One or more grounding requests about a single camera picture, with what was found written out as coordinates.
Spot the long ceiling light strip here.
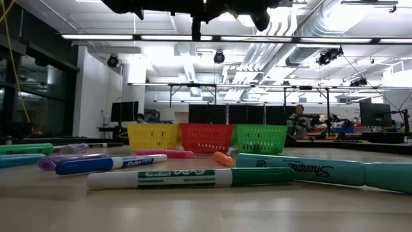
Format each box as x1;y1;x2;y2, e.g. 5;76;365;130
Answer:
61;33;412;44

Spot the pink highlighter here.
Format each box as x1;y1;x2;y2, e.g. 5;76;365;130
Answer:
135;149;194;160

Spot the silver ventilation duct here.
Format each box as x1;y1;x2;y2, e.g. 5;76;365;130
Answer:
285;0;348;67

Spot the red plastic basket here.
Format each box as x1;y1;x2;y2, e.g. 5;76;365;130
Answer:
179;122;234;155

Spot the yellow plastic basket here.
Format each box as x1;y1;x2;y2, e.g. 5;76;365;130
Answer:
127;122;180;152

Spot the green plastic basket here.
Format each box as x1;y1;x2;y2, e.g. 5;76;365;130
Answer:
234;124;288;155

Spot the yellow hanging cable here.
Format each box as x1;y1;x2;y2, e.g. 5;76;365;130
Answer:
0;0;32;125

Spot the teal Sharpie highlighter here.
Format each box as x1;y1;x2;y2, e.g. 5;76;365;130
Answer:
236;153;412;195

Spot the orange highlighter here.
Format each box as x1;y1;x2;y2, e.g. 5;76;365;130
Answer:
212;151;234;168

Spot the black partition screen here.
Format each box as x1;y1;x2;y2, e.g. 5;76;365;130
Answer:
188;104;290;126

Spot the green highlighter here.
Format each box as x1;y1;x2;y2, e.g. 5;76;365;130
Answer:
0;142;55;156

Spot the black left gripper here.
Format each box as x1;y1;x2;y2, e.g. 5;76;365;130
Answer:
170;0;290;42

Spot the teal slim highlighter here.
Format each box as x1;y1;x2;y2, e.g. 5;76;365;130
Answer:
0;153;46;169

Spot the purple slim highlighter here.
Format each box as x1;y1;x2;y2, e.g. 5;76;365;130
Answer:
37;153;108;171

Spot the blue Expo marker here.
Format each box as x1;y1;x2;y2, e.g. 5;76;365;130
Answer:
55;153;169;177

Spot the black cap white marker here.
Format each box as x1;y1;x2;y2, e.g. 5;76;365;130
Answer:
87;142;125;149

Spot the green Expo marker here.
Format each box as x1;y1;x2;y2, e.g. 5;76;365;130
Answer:
86;167;296;190

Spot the black computer monitor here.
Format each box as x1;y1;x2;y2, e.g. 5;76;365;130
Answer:
110;101;140;123
359;102;393;128

